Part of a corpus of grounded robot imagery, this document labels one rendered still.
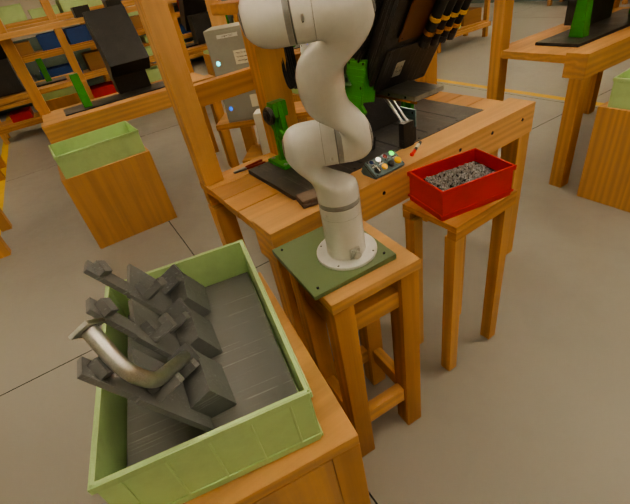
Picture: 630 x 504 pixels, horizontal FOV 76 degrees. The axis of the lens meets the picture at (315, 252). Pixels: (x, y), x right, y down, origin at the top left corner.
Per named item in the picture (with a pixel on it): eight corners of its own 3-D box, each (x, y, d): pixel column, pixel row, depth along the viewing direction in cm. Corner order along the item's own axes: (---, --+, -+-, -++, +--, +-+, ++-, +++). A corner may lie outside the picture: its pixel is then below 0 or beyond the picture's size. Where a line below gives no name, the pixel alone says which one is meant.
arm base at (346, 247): (389, 254, 122) (385, 202, 111) (334, 279, 118) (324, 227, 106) (357, 226, 137) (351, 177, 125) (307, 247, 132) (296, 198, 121)
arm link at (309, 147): (362, 208, 111) (352, 123, 96) (295, 218, 112) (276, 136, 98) (357, 186, 120) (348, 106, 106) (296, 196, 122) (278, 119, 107)
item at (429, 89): (443, 93, 164) (443, 85, 162) (415, 105, 158) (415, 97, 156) (378, 82, 192) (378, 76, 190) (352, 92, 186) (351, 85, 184)
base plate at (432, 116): (483, 113, 198) (484, 109, 197) (297, 203, 156) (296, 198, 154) (419, 101, 228) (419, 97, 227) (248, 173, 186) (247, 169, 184)
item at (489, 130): (531, 131, 203) (536, 101, 194) (279, 269, 145) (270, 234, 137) (506, 126, 213) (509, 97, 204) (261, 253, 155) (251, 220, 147)
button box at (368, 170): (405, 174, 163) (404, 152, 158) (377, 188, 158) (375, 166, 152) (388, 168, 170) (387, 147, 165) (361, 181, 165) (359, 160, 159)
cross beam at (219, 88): (413, 36, 224) (412, 18, 219) (196, 109, 174) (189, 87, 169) (406, 36, 227) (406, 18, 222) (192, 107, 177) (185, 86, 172)
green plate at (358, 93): (375, 115, 171) (381, 60, 161) (360, 116, 167) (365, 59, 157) (357, 111, 179) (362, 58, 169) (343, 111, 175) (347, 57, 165)
